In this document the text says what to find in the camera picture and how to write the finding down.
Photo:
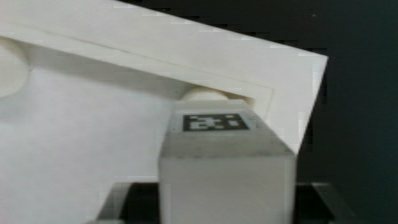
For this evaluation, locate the white square tabletop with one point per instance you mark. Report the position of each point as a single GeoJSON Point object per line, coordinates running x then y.
{"type": "Point", "coordinates": [81, 131]}

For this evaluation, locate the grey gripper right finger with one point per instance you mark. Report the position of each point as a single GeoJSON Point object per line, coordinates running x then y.
{"type": "Point", "coordinates": [321, 206]}

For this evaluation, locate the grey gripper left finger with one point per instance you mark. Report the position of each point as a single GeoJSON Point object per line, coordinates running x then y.
{"type": "Point", "coordinates": [133, 204]}

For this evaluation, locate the white U-shaped fence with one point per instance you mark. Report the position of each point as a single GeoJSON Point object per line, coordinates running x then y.
{"type": "Point", "coordinates": [154, 42]}

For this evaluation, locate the white leg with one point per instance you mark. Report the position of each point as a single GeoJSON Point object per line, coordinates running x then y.
{"type": "Point", "coordinates": [227, 165]}

